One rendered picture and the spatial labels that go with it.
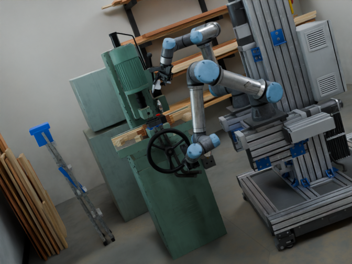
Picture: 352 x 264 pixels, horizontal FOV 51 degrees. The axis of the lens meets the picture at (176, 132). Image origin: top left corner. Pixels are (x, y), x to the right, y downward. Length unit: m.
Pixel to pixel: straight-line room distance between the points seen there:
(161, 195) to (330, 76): 1.35
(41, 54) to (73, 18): 0.58
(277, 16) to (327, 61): 0.42
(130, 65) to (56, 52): 2.40
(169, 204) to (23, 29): 3.00
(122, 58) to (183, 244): 1.37
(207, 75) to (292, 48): 0.75
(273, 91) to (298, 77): 0.44
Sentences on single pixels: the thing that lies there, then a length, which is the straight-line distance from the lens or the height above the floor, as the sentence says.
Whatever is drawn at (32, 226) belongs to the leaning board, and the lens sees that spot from 3.63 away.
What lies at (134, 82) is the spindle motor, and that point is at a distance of 2.49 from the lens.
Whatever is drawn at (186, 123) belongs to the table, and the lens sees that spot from 2.51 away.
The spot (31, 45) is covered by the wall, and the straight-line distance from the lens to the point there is 4.80.
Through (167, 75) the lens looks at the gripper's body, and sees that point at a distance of 2.36.
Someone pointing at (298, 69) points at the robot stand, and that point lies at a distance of 2.51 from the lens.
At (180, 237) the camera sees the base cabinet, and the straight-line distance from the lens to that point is 2.73.
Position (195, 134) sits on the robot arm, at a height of 0.90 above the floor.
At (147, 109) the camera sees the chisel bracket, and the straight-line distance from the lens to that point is 2.55.
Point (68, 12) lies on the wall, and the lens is 4.86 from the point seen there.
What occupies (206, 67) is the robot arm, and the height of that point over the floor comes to 1.25.
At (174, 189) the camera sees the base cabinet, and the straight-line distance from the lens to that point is 2.58.
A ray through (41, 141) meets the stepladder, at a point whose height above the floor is 1.05.
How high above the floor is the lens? 1.46
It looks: 14 degrees down
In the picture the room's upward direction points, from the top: 20 degrees counter-clockwise
